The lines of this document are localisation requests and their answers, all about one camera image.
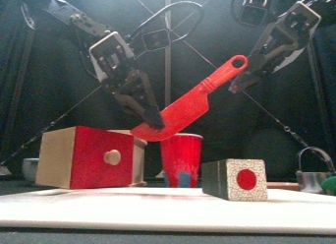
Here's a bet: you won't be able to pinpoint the red toy knife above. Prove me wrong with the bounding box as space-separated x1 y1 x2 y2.
129 54 249 143

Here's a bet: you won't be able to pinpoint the toy sushi roll piece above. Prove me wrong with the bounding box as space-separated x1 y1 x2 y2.
216 158 269 203

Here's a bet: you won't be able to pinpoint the wooden box with slot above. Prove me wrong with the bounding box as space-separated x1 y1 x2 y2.
106 129 148 187

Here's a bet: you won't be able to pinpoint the red plastic cup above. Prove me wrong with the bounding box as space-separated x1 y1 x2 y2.
158 133 205 189

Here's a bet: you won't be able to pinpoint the wooden drawer with red front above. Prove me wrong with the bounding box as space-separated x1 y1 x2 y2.
36 125 134 190

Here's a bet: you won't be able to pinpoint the wide blue tape strip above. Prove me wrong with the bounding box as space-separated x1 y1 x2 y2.
177 170 193 189

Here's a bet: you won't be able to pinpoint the white cutting board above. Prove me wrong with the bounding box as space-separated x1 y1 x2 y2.
0 187 336 236

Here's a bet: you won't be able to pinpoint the green toy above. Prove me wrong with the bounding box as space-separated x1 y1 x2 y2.
320 176 336 196

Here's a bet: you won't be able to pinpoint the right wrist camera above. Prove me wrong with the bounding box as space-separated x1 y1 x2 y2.
234 0 272 28

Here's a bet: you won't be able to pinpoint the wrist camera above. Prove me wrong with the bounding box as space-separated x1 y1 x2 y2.
234 0 272 28
140 28 173 53

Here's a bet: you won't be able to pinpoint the metal frame pole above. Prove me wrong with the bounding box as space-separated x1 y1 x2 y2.
164 0 172 106

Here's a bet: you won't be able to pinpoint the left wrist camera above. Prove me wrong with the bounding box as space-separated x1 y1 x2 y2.
140 28 173 53

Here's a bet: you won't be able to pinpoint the black left camera cable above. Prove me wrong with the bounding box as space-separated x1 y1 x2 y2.
125 0 206 47

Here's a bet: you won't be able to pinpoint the metal pail with handle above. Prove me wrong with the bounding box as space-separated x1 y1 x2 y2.
294 146 336 194

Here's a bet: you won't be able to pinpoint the white frame corner bracket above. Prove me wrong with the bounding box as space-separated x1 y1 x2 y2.
0 164 13 177

